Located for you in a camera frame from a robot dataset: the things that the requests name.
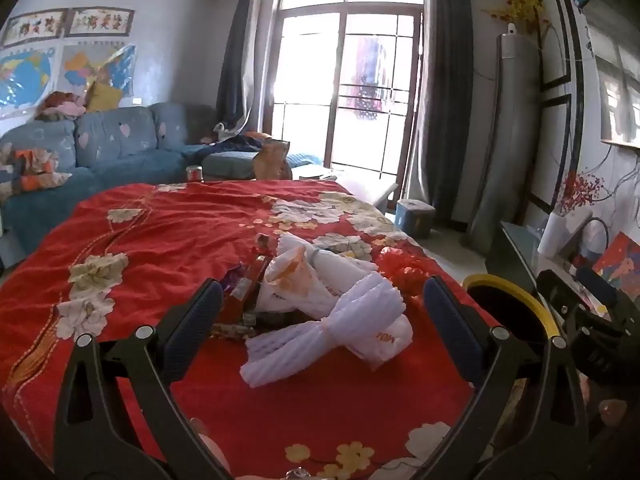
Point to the person's left hand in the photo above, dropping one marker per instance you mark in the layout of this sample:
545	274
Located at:
212	447

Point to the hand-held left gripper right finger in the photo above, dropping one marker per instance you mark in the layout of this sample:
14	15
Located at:
450	330

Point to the brown paper bag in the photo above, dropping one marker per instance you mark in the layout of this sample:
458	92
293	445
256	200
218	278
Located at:
270	160

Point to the grey standing air conditioner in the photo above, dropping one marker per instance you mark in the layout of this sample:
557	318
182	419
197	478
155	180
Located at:
510	125

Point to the orange snack wrapper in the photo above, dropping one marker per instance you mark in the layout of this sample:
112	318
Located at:
247	285

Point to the pile of clothes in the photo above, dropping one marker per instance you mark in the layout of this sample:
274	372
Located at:
62	106

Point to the yellow artificial flowers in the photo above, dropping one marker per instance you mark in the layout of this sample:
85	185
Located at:
517	7

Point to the glass balcony door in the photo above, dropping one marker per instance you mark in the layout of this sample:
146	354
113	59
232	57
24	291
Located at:
320	60

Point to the yellow pillow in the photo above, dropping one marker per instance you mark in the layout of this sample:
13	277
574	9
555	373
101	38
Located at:
104	97

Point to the patchwork cloth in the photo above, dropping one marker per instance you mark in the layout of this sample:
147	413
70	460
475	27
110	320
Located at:
35	170

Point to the dark clothing heap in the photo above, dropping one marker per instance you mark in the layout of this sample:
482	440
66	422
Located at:
235	141

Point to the blue floral sofa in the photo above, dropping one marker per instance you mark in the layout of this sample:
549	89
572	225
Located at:
115	135

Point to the red floral blanket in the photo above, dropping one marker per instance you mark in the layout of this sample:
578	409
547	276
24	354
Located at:
150	240

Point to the white vase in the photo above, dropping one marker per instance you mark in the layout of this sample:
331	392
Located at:
551	235

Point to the dark curtain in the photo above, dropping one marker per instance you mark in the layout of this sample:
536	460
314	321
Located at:
235	60
442	85

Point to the round black-rimmed mirror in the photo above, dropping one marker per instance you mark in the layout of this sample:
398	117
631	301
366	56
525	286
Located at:
606	232

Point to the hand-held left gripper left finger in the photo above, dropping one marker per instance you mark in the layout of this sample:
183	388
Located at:
192	330

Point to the person's right hand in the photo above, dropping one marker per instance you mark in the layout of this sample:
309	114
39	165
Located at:
612	409

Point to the white carton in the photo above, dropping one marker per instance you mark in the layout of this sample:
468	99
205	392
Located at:
577	230

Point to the blue storage box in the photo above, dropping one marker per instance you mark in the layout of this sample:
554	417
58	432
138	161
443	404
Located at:
415	217

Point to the wall television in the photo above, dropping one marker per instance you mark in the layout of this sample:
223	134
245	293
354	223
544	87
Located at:
617	75

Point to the grey television cabinet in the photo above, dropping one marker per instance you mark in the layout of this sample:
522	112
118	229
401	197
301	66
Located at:
515	255

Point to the book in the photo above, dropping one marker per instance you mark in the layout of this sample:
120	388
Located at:
317	176

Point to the hanging laundry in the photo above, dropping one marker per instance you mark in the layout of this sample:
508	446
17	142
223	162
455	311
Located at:
367	75

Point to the black bin with yellow rim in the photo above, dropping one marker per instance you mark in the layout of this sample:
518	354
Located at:
500	305

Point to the framed calligraphy picture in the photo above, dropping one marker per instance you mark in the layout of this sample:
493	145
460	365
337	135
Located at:
32	29
100	21

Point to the world map poster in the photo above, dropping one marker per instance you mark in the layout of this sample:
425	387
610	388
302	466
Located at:
25	80

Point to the striped candy wrapper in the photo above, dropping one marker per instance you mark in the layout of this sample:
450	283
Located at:
232	330

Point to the white plastic bag orange print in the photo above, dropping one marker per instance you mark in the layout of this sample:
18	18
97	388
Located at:
290	280

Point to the metal can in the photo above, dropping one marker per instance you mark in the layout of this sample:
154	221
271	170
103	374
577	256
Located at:
195	173

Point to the red picture box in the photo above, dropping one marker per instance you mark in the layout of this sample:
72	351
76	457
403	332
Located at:
622	257

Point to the country map poster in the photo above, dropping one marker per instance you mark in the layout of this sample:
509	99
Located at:
97	67

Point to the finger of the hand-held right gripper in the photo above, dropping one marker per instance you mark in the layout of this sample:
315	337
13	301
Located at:
555	290
597	282

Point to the purple snack wrapper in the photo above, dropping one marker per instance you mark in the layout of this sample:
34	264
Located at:
232	280

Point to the white foam net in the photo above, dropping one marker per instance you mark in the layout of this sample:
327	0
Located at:
320	345

